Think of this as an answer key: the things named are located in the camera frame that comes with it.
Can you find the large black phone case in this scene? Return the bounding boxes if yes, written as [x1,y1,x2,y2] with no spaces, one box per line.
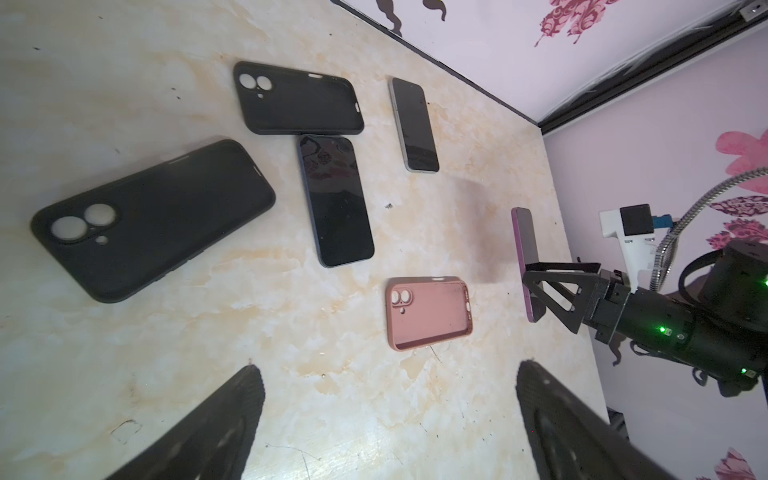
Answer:
[30,139,276,303]

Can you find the small black phone case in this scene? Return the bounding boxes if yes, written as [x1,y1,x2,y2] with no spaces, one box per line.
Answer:
[233,61,365,135]

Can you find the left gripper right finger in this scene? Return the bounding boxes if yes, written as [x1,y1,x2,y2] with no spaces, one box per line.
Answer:
[516,360,673,479]

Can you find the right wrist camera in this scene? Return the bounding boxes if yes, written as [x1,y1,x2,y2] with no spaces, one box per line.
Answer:
[599,204,657,292]

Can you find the purple phone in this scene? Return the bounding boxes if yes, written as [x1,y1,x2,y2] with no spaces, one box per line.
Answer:
[511,207,546,323]

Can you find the silver-edged black phone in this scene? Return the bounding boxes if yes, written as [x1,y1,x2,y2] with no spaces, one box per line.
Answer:
[390,77,440,173]

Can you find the dark phone screen up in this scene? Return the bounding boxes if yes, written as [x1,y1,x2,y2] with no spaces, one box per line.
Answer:
[298,135,375,268]

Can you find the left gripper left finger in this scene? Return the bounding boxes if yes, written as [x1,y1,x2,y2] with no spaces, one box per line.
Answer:
[110,365,266,479]

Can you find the right metal conduit cable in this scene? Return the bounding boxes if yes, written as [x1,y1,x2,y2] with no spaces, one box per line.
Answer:
[650,167,768,294]

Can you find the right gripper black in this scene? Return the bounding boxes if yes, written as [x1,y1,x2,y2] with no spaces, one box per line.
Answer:
[523,262,632,344]

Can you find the pink phone case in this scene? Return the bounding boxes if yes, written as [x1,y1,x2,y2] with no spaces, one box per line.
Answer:
[384,276,473,351]

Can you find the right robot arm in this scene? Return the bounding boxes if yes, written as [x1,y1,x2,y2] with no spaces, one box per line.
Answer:
[522,240,767,398]

